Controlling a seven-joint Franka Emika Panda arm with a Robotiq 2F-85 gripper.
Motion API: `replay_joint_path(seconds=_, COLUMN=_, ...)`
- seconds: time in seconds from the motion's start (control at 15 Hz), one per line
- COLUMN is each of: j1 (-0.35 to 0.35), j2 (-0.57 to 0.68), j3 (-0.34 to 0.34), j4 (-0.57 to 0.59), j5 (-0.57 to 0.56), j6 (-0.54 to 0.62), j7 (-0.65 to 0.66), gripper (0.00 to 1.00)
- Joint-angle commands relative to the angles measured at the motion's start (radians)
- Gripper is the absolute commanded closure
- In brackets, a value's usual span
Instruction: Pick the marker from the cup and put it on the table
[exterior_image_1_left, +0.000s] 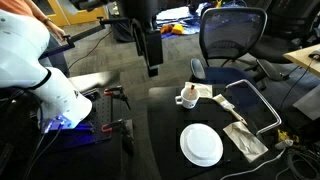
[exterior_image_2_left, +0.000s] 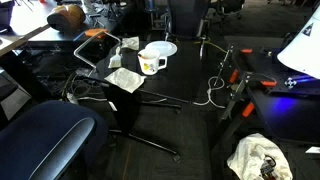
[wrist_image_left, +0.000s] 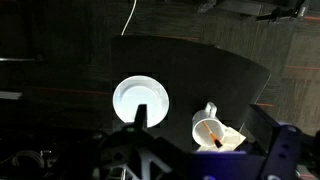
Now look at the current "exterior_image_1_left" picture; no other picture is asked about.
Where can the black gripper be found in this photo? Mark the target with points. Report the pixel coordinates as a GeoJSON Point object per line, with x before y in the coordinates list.
{"type": "Point", "coordinates": [154, 46]}

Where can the orange and white marker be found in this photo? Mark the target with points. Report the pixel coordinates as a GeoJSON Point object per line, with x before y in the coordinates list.
{"type": "Point", "coordinates": [191, 91]}

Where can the person's bare forearm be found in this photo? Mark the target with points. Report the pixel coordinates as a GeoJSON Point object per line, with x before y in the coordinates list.
{"type": "Point", "coordinates": [38, 15]}

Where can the person's hand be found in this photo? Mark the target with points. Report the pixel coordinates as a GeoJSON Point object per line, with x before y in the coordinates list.
{"type": "Point", "coordinates": [59, 32]}

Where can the orange and black bar clamp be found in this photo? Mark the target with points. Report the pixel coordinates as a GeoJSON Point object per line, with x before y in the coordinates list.
{"type": "Point", "coordinates": [115, 126]}
{"type": "Point", "coordinates": [116, 90]}

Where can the orange plush toy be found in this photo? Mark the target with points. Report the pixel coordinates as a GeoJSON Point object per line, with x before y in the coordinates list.
{"type": "Point", "coordinates": [166, 28]}

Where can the white ceramic mug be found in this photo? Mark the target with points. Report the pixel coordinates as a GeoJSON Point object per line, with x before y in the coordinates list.
{"type": "Point", "coordinates": [188, 100]}

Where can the yellow plush toy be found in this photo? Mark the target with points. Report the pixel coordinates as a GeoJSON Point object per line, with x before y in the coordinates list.
{"type": "Point", "coordinates": [178, 29]}

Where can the black bag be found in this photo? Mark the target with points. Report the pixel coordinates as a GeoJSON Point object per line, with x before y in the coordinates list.
{"type": "Point", "coordinates": [122, 31]}

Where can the beige paper napkin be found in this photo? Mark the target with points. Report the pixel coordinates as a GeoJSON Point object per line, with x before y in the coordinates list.
{"type": "Point", "coordinates": [205, 90]}

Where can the blue tarp sheet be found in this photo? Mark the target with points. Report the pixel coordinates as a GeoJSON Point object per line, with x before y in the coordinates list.
{"type": "Point", "coordinates": [186, 18]}

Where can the black metal bar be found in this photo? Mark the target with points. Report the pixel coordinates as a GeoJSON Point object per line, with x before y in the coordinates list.
{"type": "Point", "coordinates": [86, 32]}

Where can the blue seat mesh office chair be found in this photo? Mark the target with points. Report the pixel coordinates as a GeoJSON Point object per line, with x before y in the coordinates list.
{"type": "Point", "coordinates": [230, 33]}

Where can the white round plate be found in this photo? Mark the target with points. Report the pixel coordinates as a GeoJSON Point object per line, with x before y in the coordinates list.
{"type": "Point", "coordinates": [201, 145]}

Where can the crumpled white cloth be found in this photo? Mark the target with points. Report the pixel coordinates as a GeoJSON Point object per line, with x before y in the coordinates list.
{"type": "Point", "coordinates": [245, 140]}

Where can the black office chair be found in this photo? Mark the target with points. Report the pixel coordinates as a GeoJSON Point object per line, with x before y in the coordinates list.
{"type": "Point", "coordinates": [283, 30]}

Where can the yellow plug object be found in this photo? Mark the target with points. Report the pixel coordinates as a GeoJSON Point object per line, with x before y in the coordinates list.
{"type": "Point", "coordinates": [284, 135]}

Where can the white power adapter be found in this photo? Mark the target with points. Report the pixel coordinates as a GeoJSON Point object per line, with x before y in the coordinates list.
{"type": "Point", "coordinates": [284, 144]}

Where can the light wooden desk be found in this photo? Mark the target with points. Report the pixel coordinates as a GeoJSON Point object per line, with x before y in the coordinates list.
{"type": "Point", "coordinates": [303, 58]}

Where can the person in orange shirt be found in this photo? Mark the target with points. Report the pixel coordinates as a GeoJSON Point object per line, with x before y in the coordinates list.
{"type": "Point", "coordinates": [15, 6]}

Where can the grey cabinet box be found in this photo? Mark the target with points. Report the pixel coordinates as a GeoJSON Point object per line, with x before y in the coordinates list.
{"type": "Point", "coordinates": [308, 103]}

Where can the black computer mouse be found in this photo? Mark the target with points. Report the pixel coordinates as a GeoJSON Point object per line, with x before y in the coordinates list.
{"type": "Point", "coordinates": [315, 54]}

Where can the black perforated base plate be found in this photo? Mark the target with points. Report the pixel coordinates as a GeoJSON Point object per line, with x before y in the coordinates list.
{"type": "Point", "coordinates": [101, 116]}

